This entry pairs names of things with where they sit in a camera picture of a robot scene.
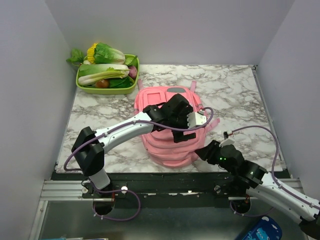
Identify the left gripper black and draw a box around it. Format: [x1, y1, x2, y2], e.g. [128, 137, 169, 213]
[168, 107, 196, 144]

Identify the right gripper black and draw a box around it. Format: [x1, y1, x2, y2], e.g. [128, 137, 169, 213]
[194, 138, 237, 175]

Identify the pink student backpack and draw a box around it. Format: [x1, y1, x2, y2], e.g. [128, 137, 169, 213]
[134, 79, 220, 168]

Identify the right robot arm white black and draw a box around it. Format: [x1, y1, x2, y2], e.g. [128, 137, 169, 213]
[195, 140, 320, 240]

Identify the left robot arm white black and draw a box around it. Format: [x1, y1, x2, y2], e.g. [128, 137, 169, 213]
[71, 93, 197, 198]

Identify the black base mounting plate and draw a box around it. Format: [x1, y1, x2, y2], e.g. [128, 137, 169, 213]
[51, 172, 254, 212]

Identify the purple toy vegetable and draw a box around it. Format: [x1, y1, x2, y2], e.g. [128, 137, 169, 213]
[128, 65, 138, 79]

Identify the brown toy mushroom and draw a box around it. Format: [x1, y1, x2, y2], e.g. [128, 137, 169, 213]
[95, 79, 110, 89]

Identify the green plastic tray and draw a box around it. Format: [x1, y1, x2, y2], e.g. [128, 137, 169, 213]
[76, 54, 140, 95]

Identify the upper toy cabbage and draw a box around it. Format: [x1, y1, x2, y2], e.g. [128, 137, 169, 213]
[93, 42, 126, 65]

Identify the blue pencil case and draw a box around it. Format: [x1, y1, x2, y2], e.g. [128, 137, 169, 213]
[235, 216, 283, 240]

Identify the yellow artificial flower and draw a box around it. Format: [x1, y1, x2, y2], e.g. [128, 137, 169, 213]
[87, 43, 98, 64]

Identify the green artificial leaf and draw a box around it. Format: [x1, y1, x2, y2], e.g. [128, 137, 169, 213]
[66, 48, 85, 64]

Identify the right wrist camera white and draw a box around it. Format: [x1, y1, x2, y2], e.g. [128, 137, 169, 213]
[219, 130, 236, 148]

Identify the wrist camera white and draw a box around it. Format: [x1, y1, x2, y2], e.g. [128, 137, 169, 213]
[219, 130, 236, 148]
[186, 112, 207, 129]

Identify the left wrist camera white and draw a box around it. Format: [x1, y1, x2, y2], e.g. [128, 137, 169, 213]
[186, 112, 207, 129]

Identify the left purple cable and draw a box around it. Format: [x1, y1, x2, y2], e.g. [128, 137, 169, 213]
[63, 106, 215, 222]

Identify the aluminium rail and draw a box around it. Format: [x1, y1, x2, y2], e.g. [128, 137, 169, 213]
[40, 178, 304, 202]

